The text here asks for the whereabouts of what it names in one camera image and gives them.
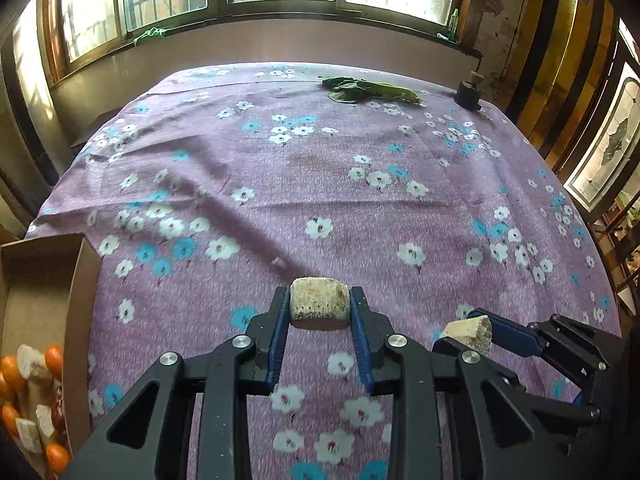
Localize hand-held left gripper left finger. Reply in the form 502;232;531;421
60;287;292;480

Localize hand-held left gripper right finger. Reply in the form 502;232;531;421
349;286;583;480

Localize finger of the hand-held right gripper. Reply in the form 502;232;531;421
467;307;623;392
432;337;602;429

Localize torn bread piece with crust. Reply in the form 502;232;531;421
442;315;494;359

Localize round speckled bread piece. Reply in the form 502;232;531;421
290;277;350;331

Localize small orange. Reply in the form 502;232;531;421
45;345;65;381
0;405;24;437

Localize dark brown cake piece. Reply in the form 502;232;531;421
51;395;69;434

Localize shallow cardboard box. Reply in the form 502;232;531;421
0;234;101;480

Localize pale bread piece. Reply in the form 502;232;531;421
15;417;41;454
17;344;53;381
35;404;56;436

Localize purple floral tablecloth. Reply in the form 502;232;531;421
25;62;623;480

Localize stained glass cabinet door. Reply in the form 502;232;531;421
562;20;640;311

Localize black round container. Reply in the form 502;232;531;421
456;72;484;111

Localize green leafy vegetables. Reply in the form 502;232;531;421
321;76;424;107

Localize green cloth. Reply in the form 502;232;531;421
132;27;169;46

